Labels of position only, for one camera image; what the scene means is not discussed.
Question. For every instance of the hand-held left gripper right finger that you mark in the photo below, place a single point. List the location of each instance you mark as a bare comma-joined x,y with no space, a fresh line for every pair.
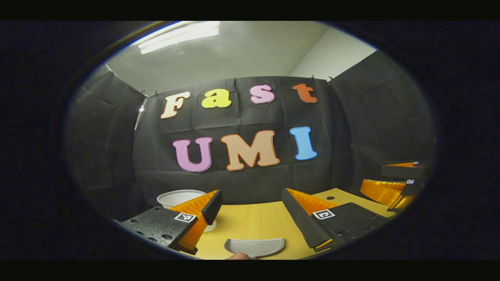
300,222

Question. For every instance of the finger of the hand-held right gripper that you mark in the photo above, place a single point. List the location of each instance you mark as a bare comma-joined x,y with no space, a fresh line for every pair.
402,171
381,191

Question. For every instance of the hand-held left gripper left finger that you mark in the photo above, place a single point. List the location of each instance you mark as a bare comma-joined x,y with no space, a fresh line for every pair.
213,207

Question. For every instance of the black backdrop cloth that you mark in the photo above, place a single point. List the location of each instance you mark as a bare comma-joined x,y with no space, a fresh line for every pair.
234,121

